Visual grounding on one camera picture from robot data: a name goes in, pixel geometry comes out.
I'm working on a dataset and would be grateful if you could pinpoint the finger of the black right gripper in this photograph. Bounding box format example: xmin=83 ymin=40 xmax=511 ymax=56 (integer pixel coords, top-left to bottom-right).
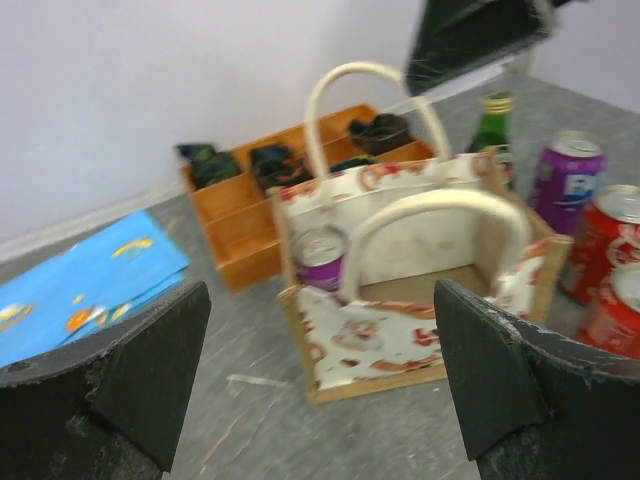
xmin=405 ymin=0 xmax=556 ymax=96

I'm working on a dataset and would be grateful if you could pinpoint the blue-green rolled sock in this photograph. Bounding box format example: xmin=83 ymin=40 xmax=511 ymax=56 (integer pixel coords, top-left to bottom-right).
xmin=329 ymin=155 xmax=378 ymax=173

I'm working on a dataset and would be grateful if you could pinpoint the blue space-print cloth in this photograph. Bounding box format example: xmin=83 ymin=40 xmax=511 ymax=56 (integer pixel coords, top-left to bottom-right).
xmin=1 ymin=210 xmax=190 ymax=366

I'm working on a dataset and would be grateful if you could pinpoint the green glass bottle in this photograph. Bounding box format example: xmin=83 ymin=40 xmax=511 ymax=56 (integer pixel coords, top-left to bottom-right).
xmin=464 ymin=90 xmax=518 ymax=193

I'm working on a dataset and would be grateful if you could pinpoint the burlap canvas tote bag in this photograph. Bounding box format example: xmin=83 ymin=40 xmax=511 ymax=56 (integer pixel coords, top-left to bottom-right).
xmin=269 ymin=61 xmax=571 ymax=404

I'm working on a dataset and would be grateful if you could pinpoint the purple soda can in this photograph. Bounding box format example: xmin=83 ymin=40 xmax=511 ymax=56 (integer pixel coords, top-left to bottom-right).
xmin=529 ymin=130 xmax=606 ymax=236
xmin=292 ymin=225 xmax=348 ymax=293

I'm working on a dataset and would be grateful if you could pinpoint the wooden compartment tray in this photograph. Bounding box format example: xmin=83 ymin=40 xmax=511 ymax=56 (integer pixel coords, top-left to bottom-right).
xmin=181 ymin=104 xmax=433 ymax=292

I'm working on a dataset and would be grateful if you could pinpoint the black orange rolled sock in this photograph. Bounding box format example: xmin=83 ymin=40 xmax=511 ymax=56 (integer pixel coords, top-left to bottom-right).
xmin=249 ymin=143 xmax=312 ymax=193

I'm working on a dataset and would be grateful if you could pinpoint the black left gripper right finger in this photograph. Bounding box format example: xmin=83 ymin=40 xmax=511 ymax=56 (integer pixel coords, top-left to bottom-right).
xmin=434 ymin=280 xmax=639 ymax=479

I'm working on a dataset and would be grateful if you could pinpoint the dark patterned rolled sock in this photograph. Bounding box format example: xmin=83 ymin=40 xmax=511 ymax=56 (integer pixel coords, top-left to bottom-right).
xmin=174 ymin=143 xmax=241 ymax=190

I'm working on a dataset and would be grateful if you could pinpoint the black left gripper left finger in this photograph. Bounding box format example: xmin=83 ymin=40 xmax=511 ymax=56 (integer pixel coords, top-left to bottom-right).
xmin=1 ymin=281 xmax=211 ymax=479

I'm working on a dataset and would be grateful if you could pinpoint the red cola can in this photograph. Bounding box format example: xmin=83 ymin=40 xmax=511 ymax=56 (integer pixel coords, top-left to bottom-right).
xmin=576 ymin=263 xmax=640 ymax=360
xmin=560 ymin=185 xmax=639 ymax=305

